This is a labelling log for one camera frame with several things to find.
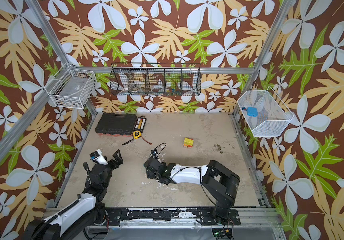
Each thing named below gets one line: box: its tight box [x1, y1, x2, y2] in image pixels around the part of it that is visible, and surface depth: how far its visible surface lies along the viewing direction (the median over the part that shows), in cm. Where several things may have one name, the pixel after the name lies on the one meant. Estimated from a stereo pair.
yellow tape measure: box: [132, 130, 142, 140], surface depth 107 cm
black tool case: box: [95, 112, 137, 137], surface depth 110 cm
